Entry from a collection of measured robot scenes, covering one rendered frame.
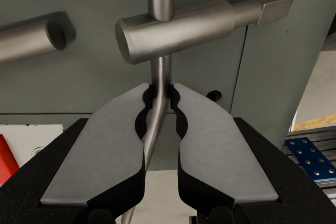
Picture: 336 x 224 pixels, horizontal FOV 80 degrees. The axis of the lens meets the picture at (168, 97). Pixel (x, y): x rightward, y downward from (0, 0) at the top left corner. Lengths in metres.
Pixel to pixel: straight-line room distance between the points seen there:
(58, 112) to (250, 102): 0.18
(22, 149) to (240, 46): 0.23
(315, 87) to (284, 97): 1.80
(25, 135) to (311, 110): 2.07
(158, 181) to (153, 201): 0.36
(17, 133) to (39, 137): 0.02
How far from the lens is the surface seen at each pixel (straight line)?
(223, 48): 0.17
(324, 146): 0.92
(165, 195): 2.52
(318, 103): 2.13
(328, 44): 0.32
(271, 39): 0.18
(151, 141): 0.16
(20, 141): 0.25
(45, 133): 0.23
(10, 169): 0.27
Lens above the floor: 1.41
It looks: 60 degrees down
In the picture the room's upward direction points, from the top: 177 degrees clockwise
